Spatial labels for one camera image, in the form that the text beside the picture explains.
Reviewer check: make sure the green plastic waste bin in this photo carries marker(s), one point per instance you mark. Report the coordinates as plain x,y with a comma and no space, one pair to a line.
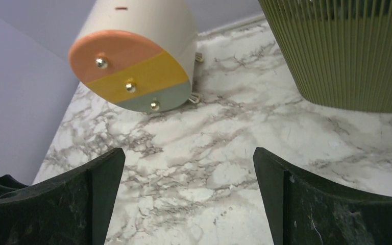
338,52

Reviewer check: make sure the cream round drawer cabinet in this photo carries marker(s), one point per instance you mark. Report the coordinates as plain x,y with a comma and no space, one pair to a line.
138,55

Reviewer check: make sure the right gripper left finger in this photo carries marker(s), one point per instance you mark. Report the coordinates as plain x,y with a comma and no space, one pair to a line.
74,207

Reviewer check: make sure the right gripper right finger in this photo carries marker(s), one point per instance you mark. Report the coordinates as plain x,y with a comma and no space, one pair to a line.
304,208

